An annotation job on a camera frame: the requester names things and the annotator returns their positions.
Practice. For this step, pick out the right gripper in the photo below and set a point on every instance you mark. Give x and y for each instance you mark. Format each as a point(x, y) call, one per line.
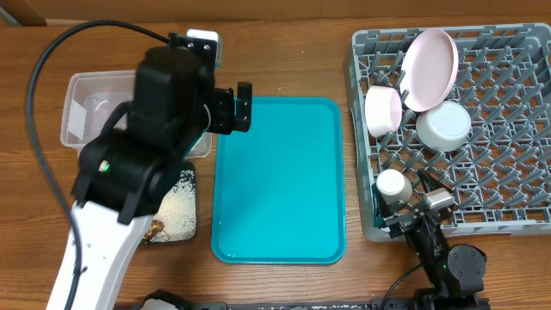
point(400, 221)

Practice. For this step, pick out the grey bowl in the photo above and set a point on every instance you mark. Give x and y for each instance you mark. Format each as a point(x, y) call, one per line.
point(445, 127)

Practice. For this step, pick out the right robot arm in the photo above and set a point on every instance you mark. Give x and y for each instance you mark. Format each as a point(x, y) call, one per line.
point(455, 272)

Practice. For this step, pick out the grey dishwasher rack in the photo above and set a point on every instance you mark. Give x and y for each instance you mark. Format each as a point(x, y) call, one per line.
point(501, 175)

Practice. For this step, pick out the large pink plate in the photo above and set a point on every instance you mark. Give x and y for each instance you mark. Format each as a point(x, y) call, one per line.
point(430, 66)

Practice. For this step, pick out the brown food scrap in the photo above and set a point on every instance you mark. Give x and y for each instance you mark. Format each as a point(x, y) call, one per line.
point(156, 227)

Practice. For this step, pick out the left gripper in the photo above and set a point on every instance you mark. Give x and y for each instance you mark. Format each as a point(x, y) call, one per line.
point(223, 120)

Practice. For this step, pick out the clear plastic bin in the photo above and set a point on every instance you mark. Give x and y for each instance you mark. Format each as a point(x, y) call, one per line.
point(90, 99)

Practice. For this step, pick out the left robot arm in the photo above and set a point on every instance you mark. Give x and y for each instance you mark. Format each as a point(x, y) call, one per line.
point(127, 170)

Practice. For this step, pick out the teal plastic serving tray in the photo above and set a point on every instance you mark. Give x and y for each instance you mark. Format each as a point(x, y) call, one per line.
point(279, 195)

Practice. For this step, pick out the scattered white rice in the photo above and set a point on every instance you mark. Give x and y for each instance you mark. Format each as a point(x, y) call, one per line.
point(178, 211)

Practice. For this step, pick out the small plate with food scraps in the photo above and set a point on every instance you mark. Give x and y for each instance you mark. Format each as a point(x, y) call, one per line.
point(382, 110)

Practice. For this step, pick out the black plastic tray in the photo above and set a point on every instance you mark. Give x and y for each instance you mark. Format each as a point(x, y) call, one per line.
point(185, 202)

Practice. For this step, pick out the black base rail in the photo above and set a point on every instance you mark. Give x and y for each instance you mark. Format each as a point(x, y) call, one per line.
point(292, 305)

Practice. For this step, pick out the white cup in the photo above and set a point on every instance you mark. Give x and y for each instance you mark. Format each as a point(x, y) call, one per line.
point(394, 186)

